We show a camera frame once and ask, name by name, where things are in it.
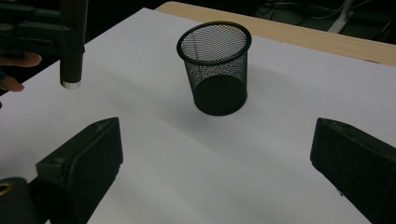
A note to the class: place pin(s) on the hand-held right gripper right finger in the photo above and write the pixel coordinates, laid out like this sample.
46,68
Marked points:
361,168

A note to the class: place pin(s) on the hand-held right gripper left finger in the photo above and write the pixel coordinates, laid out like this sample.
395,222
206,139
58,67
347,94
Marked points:
81,168

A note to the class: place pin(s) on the black spatula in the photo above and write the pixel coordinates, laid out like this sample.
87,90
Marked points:
71,68

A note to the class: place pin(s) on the black mesh pen holder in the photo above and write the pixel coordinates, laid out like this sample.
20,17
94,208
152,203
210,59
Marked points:
219,96

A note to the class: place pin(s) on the white table cover sheet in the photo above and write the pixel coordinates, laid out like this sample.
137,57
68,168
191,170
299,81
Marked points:
186,174

